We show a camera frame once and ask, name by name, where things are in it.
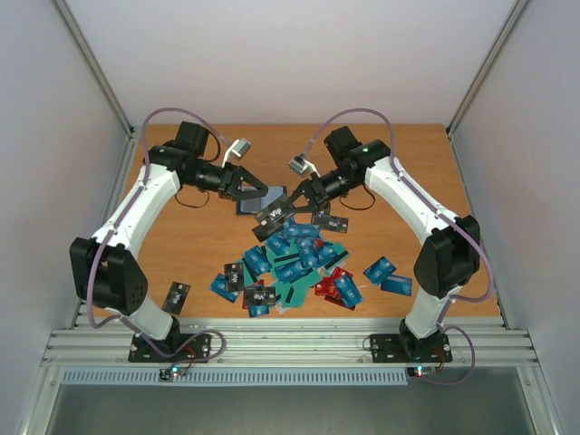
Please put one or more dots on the controller board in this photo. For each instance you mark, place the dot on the controller board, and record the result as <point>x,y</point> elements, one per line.
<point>421,371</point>
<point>172,374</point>

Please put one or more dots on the blue card of pile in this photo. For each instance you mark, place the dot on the blue card of pile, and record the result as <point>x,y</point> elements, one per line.
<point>255,311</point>
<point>298,230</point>

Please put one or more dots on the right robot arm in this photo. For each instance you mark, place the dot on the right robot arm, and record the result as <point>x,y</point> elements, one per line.
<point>449,254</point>

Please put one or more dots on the red card bottom right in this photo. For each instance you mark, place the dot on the red card bottom right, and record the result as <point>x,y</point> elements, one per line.
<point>326,287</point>

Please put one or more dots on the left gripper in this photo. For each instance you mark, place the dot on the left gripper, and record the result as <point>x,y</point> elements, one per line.
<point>232,177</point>

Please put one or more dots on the grey slotted cable duct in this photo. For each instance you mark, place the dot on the grey slotted cable duct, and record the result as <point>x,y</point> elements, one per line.
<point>237,377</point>

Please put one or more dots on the aluminium rail frame front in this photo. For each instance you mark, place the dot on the aluminium rail frame front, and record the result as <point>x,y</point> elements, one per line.
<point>286,342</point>

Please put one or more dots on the plain black card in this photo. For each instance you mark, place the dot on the plain black card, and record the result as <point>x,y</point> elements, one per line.
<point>264,232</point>

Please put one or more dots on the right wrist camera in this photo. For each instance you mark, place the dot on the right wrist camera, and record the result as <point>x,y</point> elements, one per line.
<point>301,166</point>

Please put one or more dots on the right controller board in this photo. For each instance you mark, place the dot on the right controller board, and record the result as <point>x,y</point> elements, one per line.
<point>421,371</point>

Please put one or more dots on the blue card bottom of pile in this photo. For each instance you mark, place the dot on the blue card bottom of pile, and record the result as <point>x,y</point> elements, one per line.
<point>255,311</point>

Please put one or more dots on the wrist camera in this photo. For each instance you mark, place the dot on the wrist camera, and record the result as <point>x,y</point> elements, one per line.
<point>301,166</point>
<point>236,151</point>

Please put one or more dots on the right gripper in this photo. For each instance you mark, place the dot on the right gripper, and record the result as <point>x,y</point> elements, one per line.
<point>316,194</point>

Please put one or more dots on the teal card with stripe bottom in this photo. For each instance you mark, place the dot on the teal card with stripe bottom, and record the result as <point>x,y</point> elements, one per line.
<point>293,295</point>

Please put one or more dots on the large teal card centre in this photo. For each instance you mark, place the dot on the large teal card centre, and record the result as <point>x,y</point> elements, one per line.
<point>298,262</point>

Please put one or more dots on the left controller board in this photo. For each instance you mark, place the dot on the left controller board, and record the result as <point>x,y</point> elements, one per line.
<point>172,374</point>

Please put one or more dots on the blue card right upper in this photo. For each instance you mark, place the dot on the blue card right upper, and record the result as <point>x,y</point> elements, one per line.
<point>379,270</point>

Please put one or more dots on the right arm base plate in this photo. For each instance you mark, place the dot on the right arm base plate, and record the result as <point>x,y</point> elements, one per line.
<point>388,348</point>

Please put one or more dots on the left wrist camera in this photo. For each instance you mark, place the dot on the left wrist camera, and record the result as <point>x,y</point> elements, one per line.
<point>236,151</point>

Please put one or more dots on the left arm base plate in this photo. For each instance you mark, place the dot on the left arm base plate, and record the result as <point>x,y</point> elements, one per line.
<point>142,352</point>

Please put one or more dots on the blue card top of pile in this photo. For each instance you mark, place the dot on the blue card top of pile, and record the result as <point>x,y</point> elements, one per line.
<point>298,230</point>

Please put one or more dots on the blue card right lower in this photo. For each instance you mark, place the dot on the blue card right lower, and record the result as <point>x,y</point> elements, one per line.
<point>397,284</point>

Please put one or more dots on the black vip card on red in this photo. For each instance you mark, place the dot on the black vip card on red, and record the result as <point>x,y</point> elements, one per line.
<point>260,296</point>

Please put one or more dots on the dark blue card holder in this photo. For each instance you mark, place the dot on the dark blue card holder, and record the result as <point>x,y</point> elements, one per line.
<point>251,206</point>

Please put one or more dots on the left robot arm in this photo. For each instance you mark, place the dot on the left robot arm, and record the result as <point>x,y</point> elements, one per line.
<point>105,266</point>

